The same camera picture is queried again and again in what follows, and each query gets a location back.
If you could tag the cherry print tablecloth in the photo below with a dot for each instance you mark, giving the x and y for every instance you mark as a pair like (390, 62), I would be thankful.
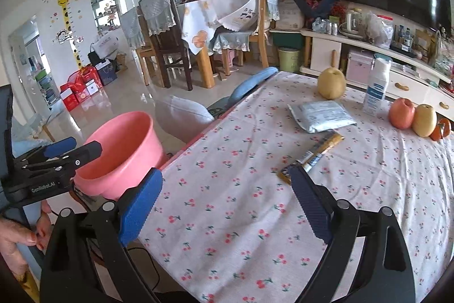
(227, 228)

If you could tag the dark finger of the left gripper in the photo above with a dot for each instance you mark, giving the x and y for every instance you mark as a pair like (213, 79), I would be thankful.
(86, 153)

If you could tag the large yellow pear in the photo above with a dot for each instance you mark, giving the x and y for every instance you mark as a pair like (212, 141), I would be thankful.
(424, 121)

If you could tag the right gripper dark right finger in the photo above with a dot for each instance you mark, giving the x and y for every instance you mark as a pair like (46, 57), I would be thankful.
(314, 204)

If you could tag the red apple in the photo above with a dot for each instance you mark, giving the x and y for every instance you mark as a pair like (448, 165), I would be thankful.
(401, 113)

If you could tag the red gift boxes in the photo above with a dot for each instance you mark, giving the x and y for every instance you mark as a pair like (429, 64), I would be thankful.
(80, 86)

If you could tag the long gold black wrapper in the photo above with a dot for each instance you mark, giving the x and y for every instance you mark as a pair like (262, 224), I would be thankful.
(325, 143)

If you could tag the light wooden chair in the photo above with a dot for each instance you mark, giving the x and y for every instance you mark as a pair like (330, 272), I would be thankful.
(137, 40)

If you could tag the pink plastic basin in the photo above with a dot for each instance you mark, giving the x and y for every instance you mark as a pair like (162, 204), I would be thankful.
(130, 148)

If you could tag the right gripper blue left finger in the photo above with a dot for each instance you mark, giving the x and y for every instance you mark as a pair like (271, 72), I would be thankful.
(135, 205)

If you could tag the giraffe height chart sticker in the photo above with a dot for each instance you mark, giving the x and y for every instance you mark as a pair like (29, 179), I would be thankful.
(68, 34)

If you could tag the small yellow pear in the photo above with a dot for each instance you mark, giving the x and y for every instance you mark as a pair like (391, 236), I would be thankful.
(331, 84)

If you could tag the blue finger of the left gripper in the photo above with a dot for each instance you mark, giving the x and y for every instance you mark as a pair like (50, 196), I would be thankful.
(59, 148)

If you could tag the pink storage box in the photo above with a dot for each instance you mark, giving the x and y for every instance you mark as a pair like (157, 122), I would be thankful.
(360, 63)

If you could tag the person left hand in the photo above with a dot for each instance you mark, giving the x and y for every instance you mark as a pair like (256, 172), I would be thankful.
(13, 233)

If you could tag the green waste bin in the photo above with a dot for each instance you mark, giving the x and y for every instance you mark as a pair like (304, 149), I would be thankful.
(289, 59)

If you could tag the clear plastic bag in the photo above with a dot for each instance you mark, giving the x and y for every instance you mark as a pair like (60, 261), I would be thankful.
(379, 30)

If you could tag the silver wet wipes pack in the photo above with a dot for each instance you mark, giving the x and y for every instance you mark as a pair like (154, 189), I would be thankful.
(319, 116)

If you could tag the dining table with cloth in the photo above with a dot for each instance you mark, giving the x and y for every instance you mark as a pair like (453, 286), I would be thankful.
(199, 23)

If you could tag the dark wooden chair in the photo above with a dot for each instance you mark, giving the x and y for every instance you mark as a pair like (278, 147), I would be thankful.
(162, 30)

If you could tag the upright white milk carton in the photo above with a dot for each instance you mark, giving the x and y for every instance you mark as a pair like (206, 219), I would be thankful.
(377, 86)

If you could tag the wooden chair with cushion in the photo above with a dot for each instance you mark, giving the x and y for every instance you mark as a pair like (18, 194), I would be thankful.
(239, 41)

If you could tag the white electric kettle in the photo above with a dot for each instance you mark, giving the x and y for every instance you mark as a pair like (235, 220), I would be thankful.
(353, 27)

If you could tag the right orange tangerine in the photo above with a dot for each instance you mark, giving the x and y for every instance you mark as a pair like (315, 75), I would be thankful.
(445, 127)

